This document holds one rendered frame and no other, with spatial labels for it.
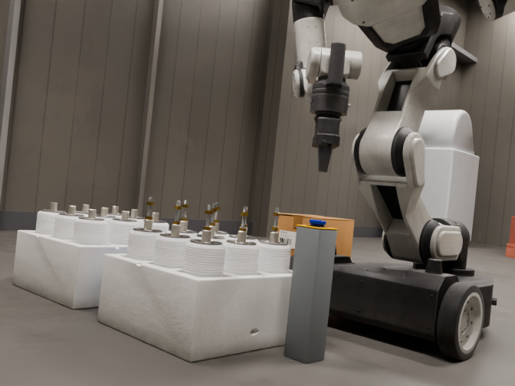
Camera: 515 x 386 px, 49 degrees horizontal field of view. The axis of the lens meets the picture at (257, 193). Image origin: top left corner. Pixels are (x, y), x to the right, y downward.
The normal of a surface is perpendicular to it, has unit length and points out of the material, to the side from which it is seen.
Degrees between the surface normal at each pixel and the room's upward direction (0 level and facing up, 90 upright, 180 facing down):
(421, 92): 114
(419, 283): 45
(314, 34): 86
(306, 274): 90
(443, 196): 90
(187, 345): 90
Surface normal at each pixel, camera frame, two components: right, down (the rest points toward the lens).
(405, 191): -0.62, 0.46
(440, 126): -0.63, -0.25
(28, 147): 0.74, 0.07
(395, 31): -0.12, 0.78
